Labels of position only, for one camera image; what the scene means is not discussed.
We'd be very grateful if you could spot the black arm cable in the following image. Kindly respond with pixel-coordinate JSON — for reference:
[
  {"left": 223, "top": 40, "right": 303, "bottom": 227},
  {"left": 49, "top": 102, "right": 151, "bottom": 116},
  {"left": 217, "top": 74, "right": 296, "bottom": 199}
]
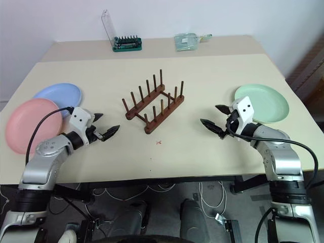
[
  {"left": 25, "top": 107, "right": 73, "bottom": 164},
  {"left": 226, "top": 118, "right": 319, "bottom": 189}
]

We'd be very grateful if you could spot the green plate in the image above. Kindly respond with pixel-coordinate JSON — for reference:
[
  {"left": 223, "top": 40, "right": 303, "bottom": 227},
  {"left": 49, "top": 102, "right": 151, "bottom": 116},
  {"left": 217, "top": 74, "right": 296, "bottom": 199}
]
[{"left": 234, "top": 84, "right": 290, "bottom": 125}]

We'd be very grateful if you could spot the brown wooden dish rack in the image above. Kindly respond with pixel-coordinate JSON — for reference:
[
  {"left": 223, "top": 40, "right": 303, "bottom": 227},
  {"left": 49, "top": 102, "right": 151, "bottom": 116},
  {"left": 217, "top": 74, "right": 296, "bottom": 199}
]
[{"left": 121, "top": 68, "right": 185, "bottom": 135}]

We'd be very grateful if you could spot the green screwdriver bit case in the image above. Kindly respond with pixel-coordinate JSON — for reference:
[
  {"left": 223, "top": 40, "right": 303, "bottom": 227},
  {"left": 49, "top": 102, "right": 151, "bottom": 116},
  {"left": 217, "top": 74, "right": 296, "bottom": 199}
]
[{"left": 101, "top": 9, "right": 143, "bottom": 53}]

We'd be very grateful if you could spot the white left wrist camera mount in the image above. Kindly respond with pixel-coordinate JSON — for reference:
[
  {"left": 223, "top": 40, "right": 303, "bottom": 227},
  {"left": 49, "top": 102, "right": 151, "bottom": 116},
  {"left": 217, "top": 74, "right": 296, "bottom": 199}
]
[{"left": 67, "top": 107, "right": 95, "bottom": 146}]

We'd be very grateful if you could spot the black table frame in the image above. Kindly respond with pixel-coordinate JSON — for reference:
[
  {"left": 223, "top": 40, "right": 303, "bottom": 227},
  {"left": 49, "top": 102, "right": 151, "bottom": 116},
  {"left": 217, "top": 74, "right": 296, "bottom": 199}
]
[{"left": 52, "top": 174, "right": 270, "bottom": 205}]

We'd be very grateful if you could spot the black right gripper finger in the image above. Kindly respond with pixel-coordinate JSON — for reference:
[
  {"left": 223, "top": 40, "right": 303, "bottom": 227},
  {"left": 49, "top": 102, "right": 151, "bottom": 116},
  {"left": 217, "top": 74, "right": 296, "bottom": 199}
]
[
  {"left": 215, "top": 104, "right": 232, "bottom": 115},
  {"left": 200, "top": 118, "right": 225, "bottom": 135}
]

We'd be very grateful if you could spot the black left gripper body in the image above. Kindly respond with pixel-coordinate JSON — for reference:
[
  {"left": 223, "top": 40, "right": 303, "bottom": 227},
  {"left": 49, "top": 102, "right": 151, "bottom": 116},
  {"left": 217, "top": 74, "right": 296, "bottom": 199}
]
[{"left": 85, "top": 123, "right": 105, "bottom": 145}]

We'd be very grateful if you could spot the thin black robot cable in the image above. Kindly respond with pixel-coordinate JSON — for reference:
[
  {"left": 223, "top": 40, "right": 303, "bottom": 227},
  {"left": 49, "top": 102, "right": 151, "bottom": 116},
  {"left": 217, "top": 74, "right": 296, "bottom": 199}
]
[{"left": 255, "top": 209, "right": 274, "bottom": 243}]

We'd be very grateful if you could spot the blue plate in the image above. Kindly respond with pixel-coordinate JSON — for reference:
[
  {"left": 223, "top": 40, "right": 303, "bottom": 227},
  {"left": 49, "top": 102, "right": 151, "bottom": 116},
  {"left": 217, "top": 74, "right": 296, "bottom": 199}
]
[{"left": 32, "top": 83, "right": 84, "bottom": 118}]

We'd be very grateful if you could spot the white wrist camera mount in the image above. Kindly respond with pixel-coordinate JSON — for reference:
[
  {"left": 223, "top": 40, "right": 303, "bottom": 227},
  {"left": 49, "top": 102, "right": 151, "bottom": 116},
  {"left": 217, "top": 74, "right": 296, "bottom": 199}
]
[
  {"left": 67, "top": 107, "right": 95, "bottom": 146},
  {"left": 230, "top": 96, "right": 255, "bottom": 135}
]

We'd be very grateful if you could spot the dark rounded shape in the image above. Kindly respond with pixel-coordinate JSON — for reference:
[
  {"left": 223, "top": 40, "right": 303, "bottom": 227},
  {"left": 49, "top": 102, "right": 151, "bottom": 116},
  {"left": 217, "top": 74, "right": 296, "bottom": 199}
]
[
  {"left": 179, "top": 198, "right": 212, "bottom": 240},
  {"left": 111, "top": 199, "right": 152, "bottom": 238}
]

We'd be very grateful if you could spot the clear plastic bag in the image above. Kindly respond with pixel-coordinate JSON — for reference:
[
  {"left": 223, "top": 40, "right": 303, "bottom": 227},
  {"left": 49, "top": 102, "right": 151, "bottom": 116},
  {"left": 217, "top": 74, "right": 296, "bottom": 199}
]
[{"left": 174, "top": 32, "right": 213, "bottom": 53}]

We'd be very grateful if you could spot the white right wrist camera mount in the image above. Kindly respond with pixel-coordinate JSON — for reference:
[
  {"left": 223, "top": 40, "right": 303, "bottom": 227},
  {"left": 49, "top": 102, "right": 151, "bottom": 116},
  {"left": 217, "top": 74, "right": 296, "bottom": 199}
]
[{"left": 230, "top": 96, "right": 255, "bottom": 135}]

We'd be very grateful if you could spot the white floor cable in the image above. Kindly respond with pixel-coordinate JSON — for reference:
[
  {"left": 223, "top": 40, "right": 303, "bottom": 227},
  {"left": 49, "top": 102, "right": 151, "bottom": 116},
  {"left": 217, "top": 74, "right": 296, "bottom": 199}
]
[
  {"left": 91, "top": 183, "right": 174, "bottom": 203},
  {"left": 198, "top": 181, "right": 228, "bottom": 219}
]

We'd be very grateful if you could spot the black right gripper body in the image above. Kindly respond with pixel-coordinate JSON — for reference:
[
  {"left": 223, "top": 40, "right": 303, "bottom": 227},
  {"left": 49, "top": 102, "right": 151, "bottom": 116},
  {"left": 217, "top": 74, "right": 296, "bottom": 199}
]
[{"left": 218, "top": 111, "right": 241, "bottom": 139}]

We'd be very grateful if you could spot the pink plate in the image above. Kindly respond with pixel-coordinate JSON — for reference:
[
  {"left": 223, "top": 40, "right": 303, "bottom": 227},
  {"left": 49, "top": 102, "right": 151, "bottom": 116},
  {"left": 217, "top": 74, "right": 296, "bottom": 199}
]
[{"left": 5, "top": 98, "right": 64, "bottom": 154}]

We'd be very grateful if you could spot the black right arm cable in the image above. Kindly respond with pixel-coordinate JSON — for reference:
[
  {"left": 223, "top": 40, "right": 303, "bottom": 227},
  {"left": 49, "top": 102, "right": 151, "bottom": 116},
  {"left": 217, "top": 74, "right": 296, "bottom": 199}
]
[{"left": 226, "top": 118, "right": 319, "bottom": 189}]

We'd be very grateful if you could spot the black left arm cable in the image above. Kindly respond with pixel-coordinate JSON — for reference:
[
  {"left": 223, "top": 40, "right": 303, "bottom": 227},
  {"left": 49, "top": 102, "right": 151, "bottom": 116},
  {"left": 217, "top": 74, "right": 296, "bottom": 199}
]
[{"left": 25, "top": 107, "right": 73, "bottom": 164}]

